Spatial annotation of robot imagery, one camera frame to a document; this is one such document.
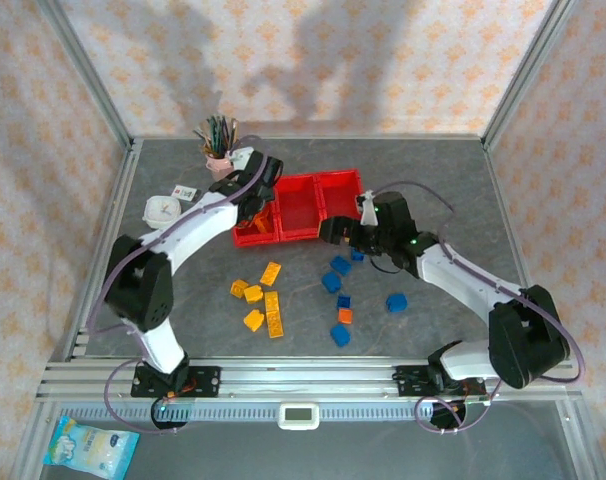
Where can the pink cup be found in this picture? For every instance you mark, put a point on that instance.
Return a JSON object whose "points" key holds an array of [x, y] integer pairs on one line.
{"points": [[218, 165]]}

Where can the orange square lego brick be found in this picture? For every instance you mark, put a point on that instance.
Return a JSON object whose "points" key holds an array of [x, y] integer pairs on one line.
{"points": [[345, 315]]}

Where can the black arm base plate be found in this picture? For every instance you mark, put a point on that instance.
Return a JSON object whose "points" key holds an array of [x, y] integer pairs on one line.
{"points": [[203, 380], [413, 380]]}

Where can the bundle of coloured pencils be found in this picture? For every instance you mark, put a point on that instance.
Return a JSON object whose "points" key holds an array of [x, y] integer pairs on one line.
{"points": [[218, 132]]}

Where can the yellow lego brick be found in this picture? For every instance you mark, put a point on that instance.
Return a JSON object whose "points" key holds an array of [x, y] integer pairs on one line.
{"points": [[253, 294], [239, 288], [253, 320]]}

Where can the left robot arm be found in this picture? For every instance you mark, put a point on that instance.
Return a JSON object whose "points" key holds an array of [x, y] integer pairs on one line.
{"points": [[183, 235]]}

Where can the yellow long lego plate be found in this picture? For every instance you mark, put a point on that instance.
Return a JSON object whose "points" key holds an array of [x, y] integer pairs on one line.
{"points": [[276, 325]]}

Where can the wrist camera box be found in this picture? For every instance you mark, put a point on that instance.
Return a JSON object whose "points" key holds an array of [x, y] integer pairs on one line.
{"points": [[368, 207], [242, 159]]}

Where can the aluminium front rail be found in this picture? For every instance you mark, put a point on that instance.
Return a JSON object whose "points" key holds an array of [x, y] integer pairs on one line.
{"points": [[308, 377]]}

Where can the aluminium frame post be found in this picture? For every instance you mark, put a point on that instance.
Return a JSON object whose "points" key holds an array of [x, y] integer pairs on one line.
{"points": [[528, 70], [88, 75]]}

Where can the blue small lego brick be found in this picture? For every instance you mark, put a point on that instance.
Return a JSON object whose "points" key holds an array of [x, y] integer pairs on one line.
{"points": [[343, 301]]}

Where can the small white card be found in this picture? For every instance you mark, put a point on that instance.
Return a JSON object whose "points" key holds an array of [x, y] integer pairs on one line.
{"points": [[185, 192]]}

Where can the blue wet wipes pack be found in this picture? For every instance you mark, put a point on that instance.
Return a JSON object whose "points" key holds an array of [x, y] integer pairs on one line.
{"points": [[90, 447]]}

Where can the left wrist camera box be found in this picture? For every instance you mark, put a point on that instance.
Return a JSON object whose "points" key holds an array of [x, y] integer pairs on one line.
{"points": [[242, 159]]}

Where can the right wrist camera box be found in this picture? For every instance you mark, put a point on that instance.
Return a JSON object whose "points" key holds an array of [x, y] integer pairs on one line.
{"points": [[368, 207]]}

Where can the white digital timer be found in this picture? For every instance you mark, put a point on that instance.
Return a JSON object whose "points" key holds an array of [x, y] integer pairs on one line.
{"points": [[298, 416]]}

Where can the white square clock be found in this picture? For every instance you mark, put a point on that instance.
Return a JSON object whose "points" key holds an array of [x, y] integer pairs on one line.
{"points": [[161, 212]]}

